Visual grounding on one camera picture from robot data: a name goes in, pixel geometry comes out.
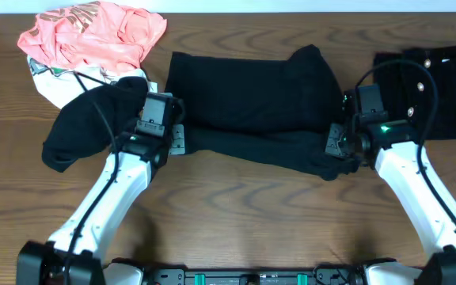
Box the black t-shirt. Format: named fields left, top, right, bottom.
left=165, top=45, right=359, bottom=181

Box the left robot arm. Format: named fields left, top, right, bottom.
left=16, top=93, right=184, bottom=285

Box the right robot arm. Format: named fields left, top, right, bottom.
left=325, top=85, right=456, bottom=284

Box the black garment under pile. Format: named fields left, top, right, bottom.
left=42, top=77, right=149, bottom=173

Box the black cardigan with gold buttons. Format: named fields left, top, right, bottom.
left=374, top=46, right=456, bottom=140

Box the pink crumpled shirt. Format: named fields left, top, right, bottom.
left=17, top=1, right=167, bottom=74

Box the white printed shirt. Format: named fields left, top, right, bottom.
left=26, top=55, right=147, bottom=108

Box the left black cable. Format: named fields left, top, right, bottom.
left=63, top=71, right=150, bottom=285

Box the black cable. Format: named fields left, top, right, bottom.
left=355, top=59, right=456, bottom=254
left=63, top=71, right=150, bottom=285

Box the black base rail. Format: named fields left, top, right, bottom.
left=104, top=257, right=427, bottom=285

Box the right black cable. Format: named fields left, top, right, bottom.
left=355, top=59, right=456, bottom=254

